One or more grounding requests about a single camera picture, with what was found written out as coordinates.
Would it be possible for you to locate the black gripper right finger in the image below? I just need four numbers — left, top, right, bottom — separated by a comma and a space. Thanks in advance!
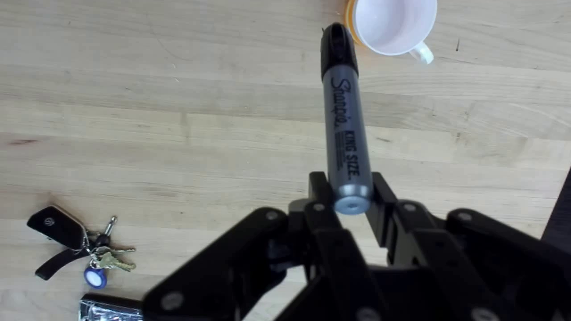
364, 172, 571, 321

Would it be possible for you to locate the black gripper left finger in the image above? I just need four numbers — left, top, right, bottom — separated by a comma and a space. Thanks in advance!
141, 172, 389, 321

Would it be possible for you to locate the black key strap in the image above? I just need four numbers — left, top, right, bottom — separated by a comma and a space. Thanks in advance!
34, 247, 91, 282

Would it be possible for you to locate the black car key fob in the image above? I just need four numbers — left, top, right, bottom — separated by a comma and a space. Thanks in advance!
25, 206, 90, 252

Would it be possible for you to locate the black remote with silver buttons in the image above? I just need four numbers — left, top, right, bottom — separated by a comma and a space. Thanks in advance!
77, 293, 147, 321

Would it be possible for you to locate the white and orange mug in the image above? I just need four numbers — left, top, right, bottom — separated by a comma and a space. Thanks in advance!
343, 0, 441, 68

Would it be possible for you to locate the blue round key tag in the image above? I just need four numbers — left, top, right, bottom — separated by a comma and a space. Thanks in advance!
82, 266, 111, 291

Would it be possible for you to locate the grey Sharpie marker black cap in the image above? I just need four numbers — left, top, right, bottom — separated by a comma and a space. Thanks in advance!
320, 22, 377, 218

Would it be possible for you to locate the bunch of metal keys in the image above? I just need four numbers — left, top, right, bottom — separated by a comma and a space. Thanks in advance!
88, 214, 140, 275

